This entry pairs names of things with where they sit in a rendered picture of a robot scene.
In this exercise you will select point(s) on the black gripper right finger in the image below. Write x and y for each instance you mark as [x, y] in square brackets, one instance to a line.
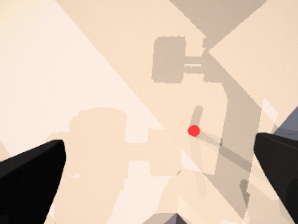
[278, 157]

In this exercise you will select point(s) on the dark red peg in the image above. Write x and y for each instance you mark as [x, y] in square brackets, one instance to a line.
[194, 130]

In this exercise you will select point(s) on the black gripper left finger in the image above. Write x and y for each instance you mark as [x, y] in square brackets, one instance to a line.
[29, 182]

